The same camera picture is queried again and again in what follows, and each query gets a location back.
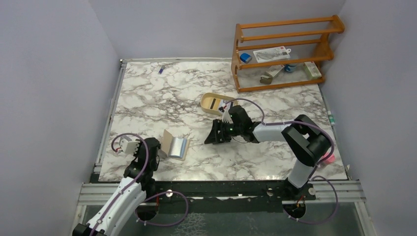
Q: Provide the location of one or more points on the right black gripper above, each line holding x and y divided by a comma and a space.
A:
221, 131

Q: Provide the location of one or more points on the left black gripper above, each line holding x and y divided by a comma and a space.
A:
153, 151

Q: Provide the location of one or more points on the beige leather card holder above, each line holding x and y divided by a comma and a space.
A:
166, 141

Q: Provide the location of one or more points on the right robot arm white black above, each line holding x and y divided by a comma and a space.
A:
308, 142

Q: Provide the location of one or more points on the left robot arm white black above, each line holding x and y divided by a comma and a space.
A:
136, 185

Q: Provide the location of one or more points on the yellow card in tray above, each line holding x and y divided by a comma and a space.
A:
213, 103

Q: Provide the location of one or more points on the cream oval tray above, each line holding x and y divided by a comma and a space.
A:
204, 102

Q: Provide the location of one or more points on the small blue marker pen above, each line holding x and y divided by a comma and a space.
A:
161, 69

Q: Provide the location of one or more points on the grey tape dispenser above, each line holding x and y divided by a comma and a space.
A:
266, 80

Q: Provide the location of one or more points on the blue small box on shelf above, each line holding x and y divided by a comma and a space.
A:
245, 58

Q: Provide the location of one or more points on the white packaged item on shelf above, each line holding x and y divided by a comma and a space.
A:
272, 54

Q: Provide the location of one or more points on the blue round container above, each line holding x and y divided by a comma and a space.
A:
290, 68

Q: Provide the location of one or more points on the green white small box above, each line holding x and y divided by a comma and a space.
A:
311, 70

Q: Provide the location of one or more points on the green white tube at edge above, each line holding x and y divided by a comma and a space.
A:
331, 118

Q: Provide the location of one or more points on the pink round object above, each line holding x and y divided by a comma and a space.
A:
327, 159

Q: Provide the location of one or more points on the wooden orange shelf rack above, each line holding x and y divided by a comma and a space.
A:
306, 45

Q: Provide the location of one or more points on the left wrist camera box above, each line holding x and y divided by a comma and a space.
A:
128, 145

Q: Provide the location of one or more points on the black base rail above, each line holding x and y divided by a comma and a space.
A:
223, 197

